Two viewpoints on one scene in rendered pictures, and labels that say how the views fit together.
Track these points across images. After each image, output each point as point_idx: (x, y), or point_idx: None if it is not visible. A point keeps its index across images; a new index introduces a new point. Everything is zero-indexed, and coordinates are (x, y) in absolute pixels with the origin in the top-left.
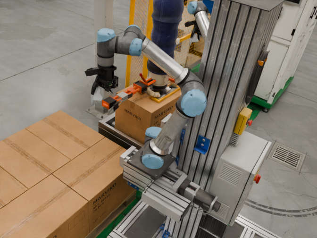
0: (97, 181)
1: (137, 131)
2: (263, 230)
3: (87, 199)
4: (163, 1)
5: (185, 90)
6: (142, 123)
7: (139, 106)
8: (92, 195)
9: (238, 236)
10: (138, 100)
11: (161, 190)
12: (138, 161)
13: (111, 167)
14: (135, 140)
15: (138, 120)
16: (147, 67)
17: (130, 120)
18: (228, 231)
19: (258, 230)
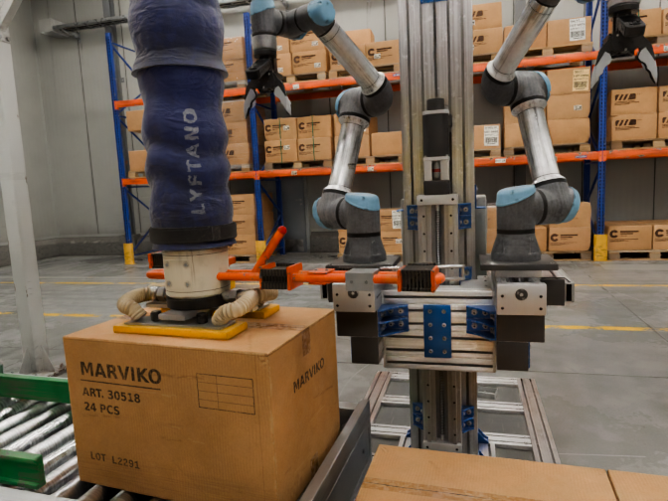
0: (536, 477)
1: (322, 416)
2: (374, 390)
3: (605, 472)
4: (219, 12)
5: (531, 75)
6: (326, 368)
7: (316, 320)
8: (585, 469)
9: (402, 408)
10: (289, 325)
11: (545, 274)
12: (540, 260)
13: (464, 473)
14: (323, 453)
15: (320, 372)
16: (214, 239)
17: (308, 401)
18: (402, 416)
19: (377, 393)
